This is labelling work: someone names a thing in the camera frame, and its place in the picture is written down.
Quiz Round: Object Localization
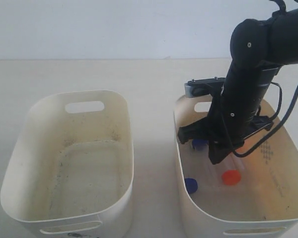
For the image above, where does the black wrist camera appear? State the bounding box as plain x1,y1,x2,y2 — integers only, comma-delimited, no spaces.
184,77,225,98

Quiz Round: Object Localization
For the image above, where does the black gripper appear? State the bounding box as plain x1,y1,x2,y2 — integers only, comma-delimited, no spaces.
177,84,274,165

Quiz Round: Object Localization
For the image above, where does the blue-capped tube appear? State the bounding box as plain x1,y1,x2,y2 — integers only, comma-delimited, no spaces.
184,178,198,194
191,139,208,151

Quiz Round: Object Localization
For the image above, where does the orange-capped tube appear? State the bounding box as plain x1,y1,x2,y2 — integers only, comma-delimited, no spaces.
219,158,241,186
232,154,245,171

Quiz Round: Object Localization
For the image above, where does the white plastic bin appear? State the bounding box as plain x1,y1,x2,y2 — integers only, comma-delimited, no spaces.
173,94,298,238
0,90,134,238

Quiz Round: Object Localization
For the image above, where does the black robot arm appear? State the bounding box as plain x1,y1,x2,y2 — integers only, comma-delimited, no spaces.
177,0,298,165

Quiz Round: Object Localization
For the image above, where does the black cable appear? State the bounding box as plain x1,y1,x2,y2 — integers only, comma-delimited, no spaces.
232,63,298,158

